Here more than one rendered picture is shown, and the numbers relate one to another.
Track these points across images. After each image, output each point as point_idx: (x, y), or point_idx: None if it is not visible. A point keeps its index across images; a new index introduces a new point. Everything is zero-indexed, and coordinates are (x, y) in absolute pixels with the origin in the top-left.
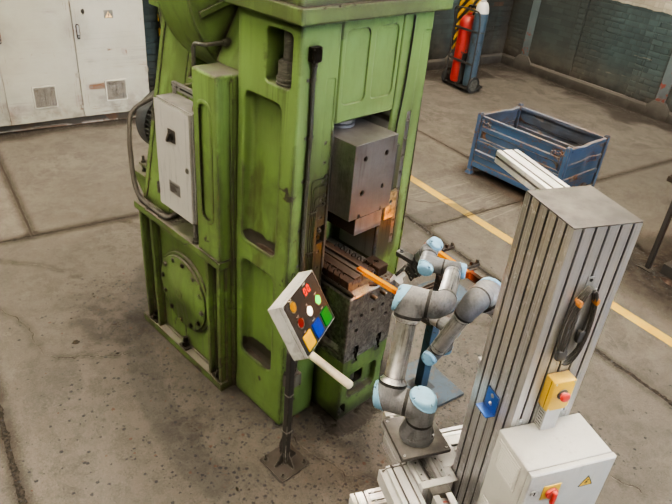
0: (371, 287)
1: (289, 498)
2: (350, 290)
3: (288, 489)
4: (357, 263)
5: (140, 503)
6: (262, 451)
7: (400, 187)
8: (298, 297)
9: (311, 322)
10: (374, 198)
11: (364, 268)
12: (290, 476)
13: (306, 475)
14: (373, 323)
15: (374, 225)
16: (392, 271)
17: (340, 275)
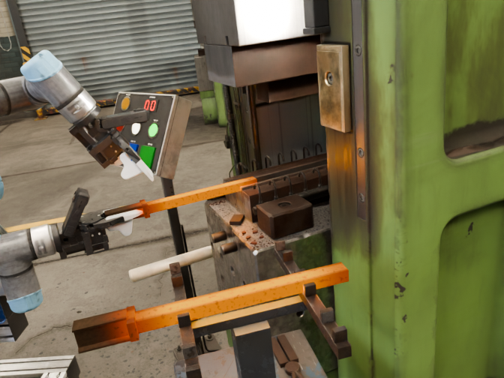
0: (229, 219)
1: (151, 353)
2: (228, 199)
3: (162, 354)
4: (275, 183)
5: (205, 266)
6: (224, 338)
7: (372, 53)
8: (137, 102)
9: (129, 140)
10: (214, 9)
11: (245, 181)
12: (175, 355)
13: (170, 372)
14: (241, 308)
15: (228, 81)
16: (388, 331)
17: (249, 174)
